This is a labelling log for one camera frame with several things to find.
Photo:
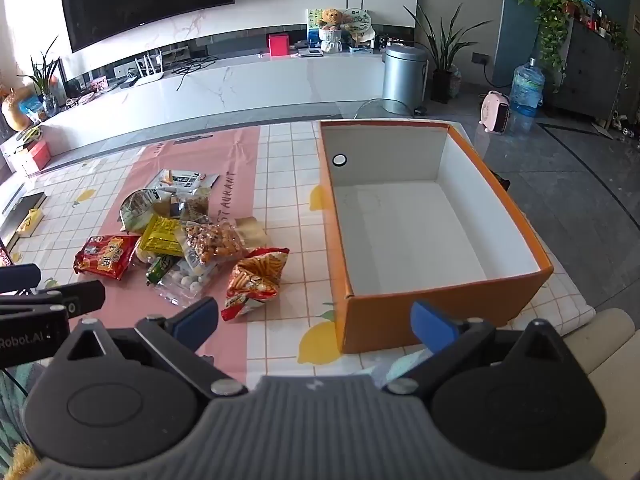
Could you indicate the pink space heater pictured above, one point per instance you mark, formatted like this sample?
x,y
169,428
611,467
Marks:
x,y
494,112

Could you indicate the long leaf potted plant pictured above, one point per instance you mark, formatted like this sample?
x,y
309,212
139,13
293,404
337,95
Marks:
x,y
444,75

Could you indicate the green white chip bag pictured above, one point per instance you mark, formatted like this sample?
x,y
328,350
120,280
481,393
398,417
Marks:
x,y
136,207

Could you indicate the white wifi router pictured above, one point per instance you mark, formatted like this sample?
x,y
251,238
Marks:
x,y
149,76

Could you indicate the dark grey dresser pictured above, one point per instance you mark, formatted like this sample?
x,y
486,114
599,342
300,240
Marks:
x,y
585,70

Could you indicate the clear packet brown snack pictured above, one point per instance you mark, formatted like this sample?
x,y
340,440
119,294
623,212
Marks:
x,y
194,204

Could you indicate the wall power socket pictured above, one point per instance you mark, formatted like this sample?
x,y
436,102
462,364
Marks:
x,y
480,58

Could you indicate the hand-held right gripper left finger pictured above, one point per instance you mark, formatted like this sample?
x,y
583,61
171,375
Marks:
x,y
197,316

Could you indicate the red orange fries bag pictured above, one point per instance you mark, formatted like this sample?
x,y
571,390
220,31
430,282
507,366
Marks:
x,y
255,280

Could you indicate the round paper fan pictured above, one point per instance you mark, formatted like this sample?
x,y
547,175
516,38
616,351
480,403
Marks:
x,y
359,21

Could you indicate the white marble tv console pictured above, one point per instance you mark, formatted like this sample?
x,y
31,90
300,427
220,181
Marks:
x,y
250,87

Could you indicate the blue water jug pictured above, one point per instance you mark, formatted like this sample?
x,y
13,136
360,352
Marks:
x,y
526,90

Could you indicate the clear packet white balls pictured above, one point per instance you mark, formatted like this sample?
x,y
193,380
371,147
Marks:
x,y
192,284

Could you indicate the pink photo frame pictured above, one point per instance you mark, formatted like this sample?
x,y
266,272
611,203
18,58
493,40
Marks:
x,y
97,84

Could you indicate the white stick snack packet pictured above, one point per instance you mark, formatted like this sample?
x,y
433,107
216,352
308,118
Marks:
x,y
187,178

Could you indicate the yellow snack packet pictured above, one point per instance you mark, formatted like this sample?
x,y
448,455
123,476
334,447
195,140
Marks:
x,y
162,237

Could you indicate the black wall television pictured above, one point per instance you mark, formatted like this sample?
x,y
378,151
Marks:
x,y
145,0

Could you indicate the orchid leaf plant glass vase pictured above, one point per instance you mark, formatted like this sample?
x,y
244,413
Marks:
x,y
44,77

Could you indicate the blue green picture card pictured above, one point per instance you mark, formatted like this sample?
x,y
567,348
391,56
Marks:
x,y
312,25

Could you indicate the teal striped blanket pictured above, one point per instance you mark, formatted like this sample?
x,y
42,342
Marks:
x,y
12,410

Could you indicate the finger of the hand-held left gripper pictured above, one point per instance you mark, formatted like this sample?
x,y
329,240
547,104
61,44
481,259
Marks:
x,y
20,277
82,297

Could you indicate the clear bag orange nuts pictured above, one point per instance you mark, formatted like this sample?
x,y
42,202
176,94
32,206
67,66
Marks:
x,y
212,242

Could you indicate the small tan snack packet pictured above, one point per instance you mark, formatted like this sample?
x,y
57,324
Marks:
x,y
251,231

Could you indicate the red storage box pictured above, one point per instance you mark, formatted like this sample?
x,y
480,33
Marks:
x,y
34,156

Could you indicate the pink table runner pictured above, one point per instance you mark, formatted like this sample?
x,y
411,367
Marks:
x,y
235,200

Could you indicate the silver trash can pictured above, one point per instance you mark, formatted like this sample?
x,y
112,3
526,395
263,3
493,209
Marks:
x,y
404,77

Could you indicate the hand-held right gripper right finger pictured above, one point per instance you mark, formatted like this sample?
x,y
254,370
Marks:
x,y
431,324

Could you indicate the trailing ivy plant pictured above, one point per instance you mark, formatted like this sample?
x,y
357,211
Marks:
x,y
552,15

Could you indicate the flat blue box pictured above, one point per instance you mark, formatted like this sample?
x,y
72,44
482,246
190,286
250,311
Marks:
x,y
361,49

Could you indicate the beige cushion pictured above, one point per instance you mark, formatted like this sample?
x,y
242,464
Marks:
x,y
617,355

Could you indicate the white digital scale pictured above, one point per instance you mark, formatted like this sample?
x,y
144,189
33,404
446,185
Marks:
x,y
311,52

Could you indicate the orange gourd figure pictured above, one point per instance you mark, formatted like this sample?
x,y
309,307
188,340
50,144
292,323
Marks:
x,y
14,110

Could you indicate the row of small bottles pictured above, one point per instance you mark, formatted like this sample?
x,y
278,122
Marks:
x,y
597,17

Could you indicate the small green snack packet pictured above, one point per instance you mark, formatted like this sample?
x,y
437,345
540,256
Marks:
x,y
159,268

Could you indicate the small red box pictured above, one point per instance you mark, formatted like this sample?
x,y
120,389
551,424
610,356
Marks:
x,y
278,44

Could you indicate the red snack packet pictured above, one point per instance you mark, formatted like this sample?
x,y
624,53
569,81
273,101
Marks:
x,y
105,256

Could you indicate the orange cardboard box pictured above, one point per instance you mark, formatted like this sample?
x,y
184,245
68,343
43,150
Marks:
x,y
400,230

